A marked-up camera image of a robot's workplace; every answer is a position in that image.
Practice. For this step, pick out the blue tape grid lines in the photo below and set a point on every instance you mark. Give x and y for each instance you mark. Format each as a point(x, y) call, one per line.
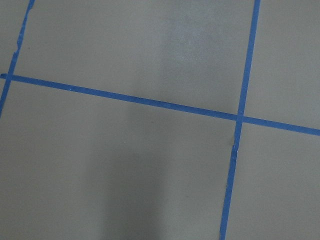
point(239, 118)

